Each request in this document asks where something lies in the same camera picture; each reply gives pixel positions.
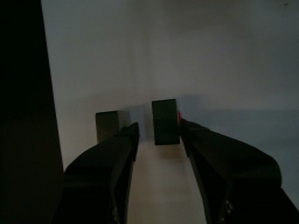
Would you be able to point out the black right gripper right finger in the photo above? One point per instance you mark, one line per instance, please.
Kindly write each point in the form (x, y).
(240, 186)

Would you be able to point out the toy sushi piece red centre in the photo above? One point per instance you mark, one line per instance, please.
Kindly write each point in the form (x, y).
(166, 122)

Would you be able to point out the white cutting board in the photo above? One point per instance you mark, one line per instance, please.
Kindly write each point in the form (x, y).
(175, 43)

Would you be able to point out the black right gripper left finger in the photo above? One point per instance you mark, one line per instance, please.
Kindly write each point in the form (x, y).
(97, 186)

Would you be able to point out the toy sushi piece green centre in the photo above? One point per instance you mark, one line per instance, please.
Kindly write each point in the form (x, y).
(107, 125)

